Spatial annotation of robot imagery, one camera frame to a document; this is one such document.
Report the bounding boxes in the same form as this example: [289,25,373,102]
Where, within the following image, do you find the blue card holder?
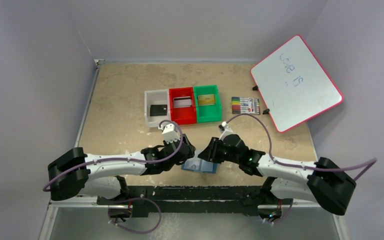
[181,150,218,174]

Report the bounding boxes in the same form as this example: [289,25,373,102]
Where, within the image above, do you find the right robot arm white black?
[198,134,356,216]

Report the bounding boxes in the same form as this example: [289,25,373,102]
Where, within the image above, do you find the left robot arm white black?
[42,134,196,201]

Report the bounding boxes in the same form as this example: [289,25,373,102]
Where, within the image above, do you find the black card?
[149,104,168,117]

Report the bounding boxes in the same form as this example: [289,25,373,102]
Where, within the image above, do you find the gold card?
[197,94,216,106]

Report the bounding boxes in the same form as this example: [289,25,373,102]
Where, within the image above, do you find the white grey card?
[172,96,193,109]

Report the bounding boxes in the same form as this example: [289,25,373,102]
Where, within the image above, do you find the green plastic bin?
[193,85,223,123]

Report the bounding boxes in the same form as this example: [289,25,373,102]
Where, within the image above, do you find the marker pen pack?
[231,96,261,115]

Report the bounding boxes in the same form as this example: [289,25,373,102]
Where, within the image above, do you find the black whiteboard clip lower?
[261,108,270,115]

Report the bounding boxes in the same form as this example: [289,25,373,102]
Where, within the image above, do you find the red plastic bin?
[168,87,197,125]

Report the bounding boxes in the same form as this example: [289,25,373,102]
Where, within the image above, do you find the white plastic bin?
[144,89,171,128]

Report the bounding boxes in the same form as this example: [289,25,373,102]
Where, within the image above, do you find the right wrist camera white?
[218,121,235,141]

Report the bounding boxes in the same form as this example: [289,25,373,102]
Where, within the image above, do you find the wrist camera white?
[218,121,235,141]
[158,119,182,144]

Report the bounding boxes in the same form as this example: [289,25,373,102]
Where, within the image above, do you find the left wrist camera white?
[158,119,182,144]

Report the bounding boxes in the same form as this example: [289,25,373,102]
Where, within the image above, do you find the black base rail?
[97,185,292,218]

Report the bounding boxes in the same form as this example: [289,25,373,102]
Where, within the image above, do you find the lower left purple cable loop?
[107,197,162,235]

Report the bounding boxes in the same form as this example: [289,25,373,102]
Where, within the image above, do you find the purple cable loop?
[262,198,295,226]
[107,197,162,235]

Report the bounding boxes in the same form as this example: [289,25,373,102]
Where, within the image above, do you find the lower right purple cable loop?
[262,198,295,226]

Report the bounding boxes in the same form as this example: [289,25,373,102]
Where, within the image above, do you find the whiteboard with pink frame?
[250,35,343,133]

